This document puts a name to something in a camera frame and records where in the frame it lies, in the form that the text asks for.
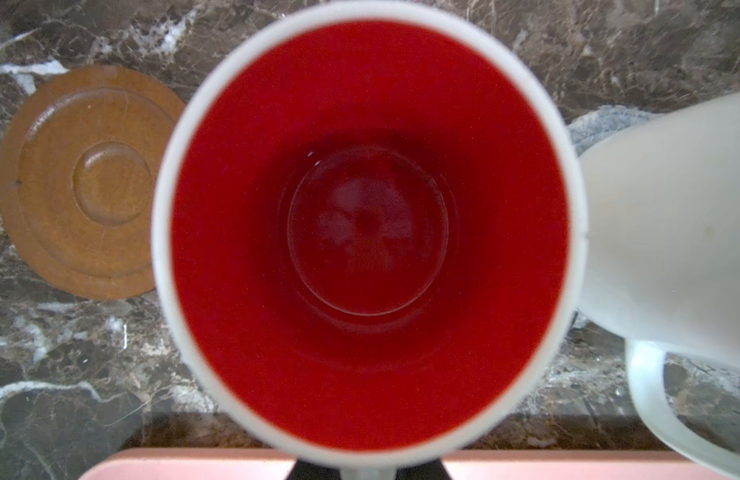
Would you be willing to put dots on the white mug red inside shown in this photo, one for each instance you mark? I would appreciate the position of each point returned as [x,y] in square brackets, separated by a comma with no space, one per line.
[369,234]

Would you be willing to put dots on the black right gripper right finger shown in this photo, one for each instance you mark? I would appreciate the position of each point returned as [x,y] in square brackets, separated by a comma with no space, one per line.
[433,470]

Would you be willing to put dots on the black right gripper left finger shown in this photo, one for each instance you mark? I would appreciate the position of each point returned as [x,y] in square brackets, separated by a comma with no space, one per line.
[303,470]

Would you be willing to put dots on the dark brown wooden coaster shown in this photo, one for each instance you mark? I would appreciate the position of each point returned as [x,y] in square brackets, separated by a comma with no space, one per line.
[78,169]

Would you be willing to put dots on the pink rectangular tray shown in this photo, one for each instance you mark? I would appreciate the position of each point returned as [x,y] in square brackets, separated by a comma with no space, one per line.
[206,463]

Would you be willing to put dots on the light blue woven coaster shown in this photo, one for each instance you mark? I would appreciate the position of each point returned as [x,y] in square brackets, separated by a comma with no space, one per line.
[604,122]

